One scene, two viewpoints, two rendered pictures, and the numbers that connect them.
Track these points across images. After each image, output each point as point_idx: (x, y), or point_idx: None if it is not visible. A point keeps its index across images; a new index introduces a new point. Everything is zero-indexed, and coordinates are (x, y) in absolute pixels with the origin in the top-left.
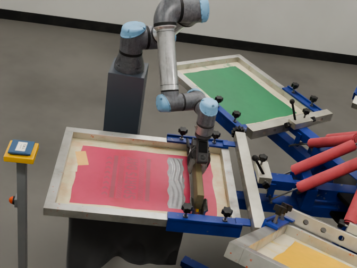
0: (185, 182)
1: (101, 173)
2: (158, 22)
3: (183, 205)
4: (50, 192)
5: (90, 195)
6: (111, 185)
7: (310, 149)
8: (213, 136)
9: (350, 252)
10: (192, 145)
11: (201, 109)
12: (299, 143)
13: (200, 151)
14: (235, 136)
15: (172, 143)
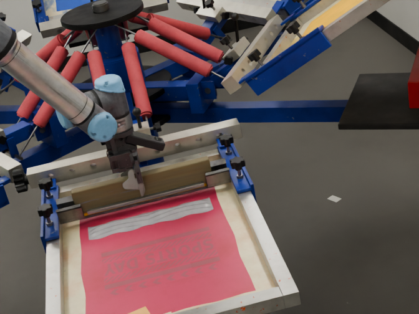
0: (146, 212)
1: (164, 286)
2: (10, 38)
3: (237, 162)
4: (257, 299)
5: (227, 277)
6: (189, 266)
7: (39, 133)
8: (51, 185)
9: (275, 47)
10: (127, 156)
11: (117, 91)
12: (26, 142)
13: (149, 138)
14: (35, 178)
15: (60, 235)
